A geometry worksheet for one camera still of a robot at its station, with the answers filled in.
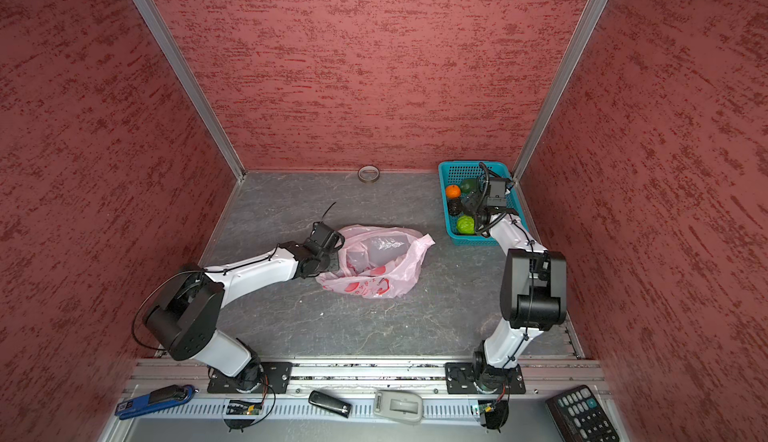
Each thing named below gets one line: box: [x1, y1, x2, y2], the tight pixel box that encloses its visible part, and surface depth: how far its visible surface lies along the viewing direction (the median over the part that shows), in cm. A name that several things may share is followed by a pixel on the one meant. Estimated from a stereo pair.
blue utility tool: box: [115, 384, 196, 420], surface depth 70 cm
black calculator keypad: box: [545, 384, 621, 442], surface depth 69 cm
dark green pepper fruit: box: [461, 178, 479, 194], surface depth 116 cm
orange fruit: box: [446, 184, 461, 199], surface depth 112 cm
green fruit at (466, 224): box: [457, 214, 475, 234], surface depth 100 cm
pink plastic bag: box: [315, 225, 436, 300], surface depth 86 cm
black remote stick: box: [308, 390, 352, 418], surface depth 70 cm
